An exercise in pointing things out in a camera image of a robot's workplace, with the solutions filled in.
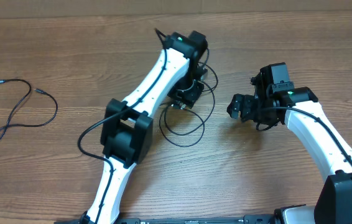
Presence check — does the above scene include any black USB cable with tag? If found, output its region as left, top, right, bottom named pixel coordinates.
left=159, top=62, right=219, bottom=147

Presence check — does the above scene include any thin black USB cable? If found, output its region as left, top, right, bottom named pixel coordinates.
left=0, top=78, right=59, bottom=166

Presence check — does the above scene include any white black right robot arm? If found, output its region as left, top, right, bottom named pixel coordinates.
left=226, top=62, right=352, bottom=223

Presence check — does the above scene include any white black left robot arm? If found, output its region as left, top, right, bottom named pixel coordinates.
left=79, top=31, right=208, bottom=223

